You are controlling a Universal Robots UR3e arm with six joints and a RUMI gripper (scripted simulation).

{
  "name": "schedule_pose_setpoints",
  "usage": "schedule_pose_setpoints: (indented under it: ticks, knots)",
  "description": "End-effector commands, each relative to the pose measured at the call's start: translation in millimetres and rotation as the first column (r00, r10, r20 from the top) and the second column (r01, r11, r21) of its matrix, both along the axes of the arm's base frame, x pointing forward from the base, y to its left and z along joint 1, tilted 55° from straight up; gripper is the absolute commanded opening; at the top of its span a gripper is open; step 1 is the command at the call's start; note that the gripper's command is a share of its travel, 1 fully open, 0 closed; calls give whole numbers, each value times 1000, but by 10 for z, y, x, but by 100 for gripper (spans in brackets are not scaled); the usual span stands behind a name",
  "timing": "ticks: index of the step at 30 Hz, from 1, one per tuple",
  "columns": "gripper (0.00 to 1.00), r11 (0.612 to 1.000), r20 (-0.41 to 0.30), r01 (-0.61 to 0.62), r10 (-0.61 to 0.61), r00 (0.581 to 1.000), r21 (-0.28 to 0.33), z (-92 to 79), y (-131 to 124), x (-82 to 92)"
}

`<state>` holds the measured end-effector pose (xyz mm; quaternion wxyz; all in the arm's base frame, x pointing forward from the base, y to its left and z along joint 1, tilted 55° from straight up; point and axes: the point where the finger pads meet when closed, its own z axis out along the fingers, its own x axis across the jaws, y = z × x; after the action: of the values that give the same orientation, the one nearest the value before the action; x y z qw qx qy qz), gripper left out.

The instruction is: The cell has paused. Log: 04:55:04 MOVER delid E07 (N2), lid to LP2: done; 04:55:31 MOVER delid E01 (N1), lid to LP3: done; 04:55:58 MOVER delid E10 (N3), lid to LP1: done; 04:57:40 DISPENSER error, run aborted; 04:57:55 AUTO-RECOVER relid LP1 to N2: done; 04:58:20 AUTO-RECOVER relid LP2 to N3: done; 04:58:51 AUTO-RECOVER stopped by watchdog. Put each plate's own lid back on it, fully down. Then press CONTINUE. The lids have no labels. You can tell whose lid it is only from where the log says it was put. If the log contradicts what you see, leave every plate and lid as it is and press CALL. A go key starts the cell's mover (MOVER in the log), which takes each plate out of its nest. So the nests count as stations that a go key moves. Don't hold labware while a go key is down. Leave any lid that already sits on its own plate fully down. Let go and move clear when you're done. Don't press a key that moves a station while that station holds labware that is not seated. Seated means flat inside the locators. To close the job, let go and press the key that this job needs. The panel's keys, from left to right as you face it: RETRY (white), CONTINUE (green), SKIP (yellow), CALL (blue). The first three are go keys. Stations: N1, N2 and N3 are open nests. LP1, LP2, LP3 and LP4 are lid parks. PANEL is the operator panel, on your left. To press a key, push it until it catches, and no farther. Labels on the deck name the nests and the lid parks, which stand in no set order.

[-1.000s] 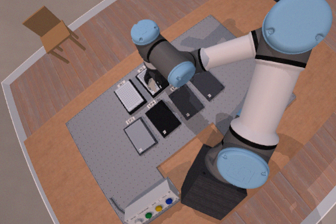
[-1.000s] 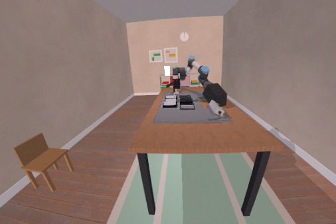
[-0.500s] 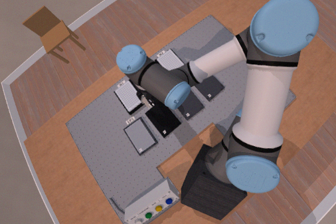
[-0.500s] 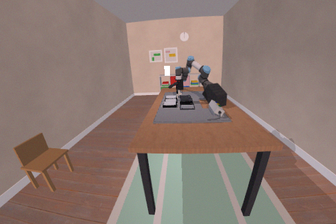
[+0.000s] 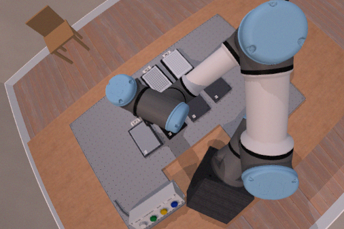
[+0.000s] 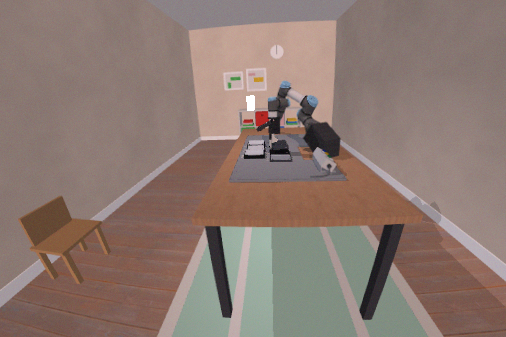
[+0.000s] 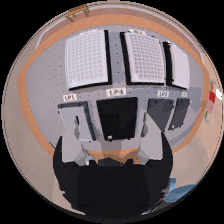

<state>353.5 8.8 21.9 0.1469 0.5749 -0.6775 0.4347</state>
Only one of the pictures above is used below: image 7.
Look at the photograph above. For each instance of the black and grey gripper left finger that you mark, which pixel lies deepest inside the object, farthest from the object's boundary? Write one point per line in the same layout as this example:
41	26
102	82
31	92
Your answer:
69	152

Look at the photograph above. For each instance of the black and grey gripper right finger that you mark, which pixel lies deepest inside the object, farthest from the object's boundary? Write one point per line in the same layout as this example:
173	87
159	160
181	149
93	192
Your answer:
155	151

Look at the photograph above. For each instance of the white button panel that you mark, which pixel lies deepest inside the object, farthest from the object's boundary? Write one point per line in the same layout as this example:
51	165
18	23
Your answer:
87	158

